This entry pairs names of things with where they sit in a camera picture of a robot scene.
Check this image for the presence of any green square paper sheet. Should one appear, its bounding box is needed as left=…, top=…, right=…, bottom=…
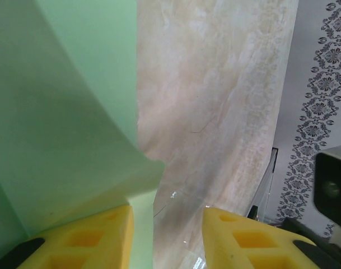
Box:
left=0, top=0, right=167, bottom=269

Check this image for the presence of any aluminium side rail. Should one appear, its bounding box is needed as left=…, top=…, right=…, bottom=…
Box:
left=253, top=146, right=279, bottom=225

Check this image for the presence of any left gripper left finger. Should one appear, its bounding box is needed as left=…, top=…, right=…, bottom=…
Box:
left=0, top=203, right=136, bottom=269

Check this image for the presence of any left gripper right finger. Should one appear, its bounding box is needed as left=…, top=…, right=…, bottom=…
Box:
left=202, top=206, right=341, bottom=269

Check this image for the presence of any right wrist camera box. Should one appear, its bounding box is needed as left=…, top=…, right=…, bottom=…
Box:
left=312, top=144, right=341, bottom=248

